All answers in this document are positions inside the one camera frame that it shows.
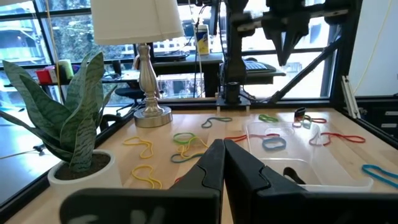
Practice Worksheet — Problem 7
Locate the yellow hanging cable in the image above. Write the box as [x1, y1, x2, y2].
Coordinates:
[44, 0, 64, 105]

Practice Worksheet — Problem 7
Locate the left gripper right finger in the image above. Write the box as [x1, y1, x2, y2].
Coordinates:
[223, 139, 398, 224]

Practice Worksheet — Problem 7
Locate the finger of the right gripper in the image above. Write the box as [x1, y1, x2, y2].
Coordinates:
[272, 32, 287, 67]
[282, 33, 302, 67]

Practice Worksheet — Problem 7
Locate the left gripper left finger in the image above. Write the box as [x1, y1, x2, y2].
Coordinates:
[59, 139, 226, 224]

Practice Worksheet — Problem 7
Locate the blue rubber band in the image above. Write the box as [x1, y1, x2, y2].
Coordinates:
[261, 136, 287, 152]
[361, 164, 398, 190]

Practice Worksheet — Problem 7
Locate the dark green rubber band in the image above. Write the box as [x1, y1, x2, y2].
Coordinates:
[201, 116, 233, 129]

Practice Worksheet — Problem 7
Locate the silver aluminium bar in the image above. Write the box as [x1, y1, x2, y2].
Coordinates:
[340, 75, 362, 119]

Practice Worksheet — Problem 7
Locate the black rubber band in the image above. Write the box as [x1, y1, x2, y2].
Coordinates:
[293, 106, 307, 123]

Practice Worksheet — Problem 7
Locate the teal rubber band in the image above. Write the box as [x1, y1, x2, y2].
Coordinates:
[170, 151, 205, 164]

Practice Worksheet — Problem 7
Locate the black office chair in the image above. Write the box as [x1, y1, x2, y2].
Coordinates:
[114, 86, 162, 116]

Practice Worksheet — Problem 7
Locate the white plant pot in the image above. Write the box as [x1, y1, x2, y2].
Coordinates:
[47, 149, 124, 195]

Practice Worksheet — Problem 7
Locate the yellow rubber band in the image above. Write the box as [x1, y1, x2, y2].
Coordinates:
[123, 136, 154, 159]
[131, 164, 163, 190]
[176, 136, 210, 160]

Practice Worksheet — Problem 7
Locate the red box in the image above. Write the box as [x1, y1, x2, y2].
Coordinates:
[35, 68, 53, 86]

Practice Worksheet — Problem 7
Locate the green roll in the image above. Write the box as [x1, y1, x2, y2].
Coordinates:
[57, 58, 75, 80]

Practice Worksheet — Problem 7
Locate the black computer keyboard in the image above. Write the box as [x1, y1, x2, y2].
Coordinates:
[244, 60, 269, 74]

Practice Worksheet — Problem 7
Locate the white lamp shade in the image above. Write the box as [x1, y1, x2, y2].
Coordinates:
[90, 0, 186, 46]

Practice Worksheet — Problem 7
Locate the clear plastic bin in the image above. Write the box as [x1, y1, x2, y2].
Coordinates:
[242, 121, 374, 192]

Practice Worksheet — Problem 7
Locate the green snake plant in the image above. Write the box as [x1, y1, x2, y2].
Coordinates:
[0, 51, 118, 174]

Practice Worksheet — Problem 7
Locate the black drawer cabinet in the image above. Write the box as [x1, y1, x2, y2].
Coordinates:
[354, 93, 398, 142]

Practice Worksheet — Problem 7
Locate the silver lamp base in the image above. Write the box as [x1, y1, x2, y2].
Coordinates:
[133, 43, 174, 129]

